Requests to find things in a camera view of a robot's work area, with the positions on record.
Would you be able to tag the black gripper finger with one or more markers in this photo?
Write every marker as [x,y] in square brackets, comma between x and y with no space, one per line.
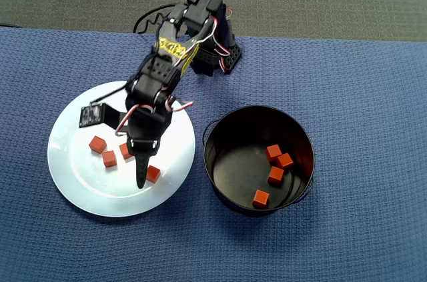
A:
[142,170]

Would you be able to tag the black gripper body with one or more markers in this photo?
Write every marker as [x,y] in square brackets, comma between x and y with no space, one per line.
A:
[144,146]

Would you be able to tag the red cube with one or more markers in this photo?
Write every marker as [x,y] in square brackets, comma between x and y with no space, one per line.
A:
[273,152]
[124,152]
[276,175]
[109,159]
[285,161]
[97,144]
[261,198]
[154,174]

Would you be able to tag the white round plate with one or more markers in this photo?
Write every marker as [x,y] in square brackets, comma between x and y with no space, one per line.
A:
[100,188]

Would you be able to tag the black metal bucket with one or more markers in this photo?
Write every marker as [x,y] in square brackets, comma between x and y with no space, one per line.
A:
[233,168]

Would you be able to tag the blue woven table cloth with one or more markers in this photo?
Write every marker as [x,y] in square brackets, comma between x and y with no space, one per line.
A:
[367,128]

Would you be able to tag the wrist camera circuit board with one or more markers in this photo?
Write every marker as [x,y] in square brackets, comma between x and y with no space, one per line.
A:
[90,117]

